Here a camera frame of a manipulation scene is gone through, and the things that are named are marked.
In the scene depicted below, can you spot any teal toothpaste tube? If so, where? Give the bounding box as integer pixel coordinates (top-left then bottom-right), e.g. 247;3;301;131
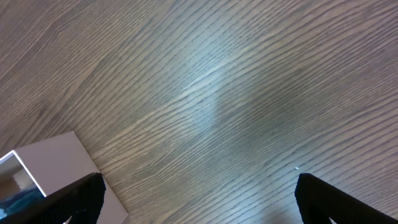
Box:
1;188;45;219

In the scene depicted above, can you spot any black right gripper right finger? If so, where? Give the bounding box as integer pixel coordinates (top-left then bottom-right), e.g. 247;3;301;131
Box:
295;173;397;224

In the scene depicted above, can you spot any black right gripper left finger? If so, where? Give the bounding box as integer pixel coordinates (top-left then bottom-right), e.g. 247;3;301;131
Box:
1;172;106;224

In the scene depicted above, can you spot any white cardboard box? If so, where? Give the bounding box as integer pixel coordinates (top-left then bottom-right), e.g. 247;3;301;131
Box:
1;132;127;224

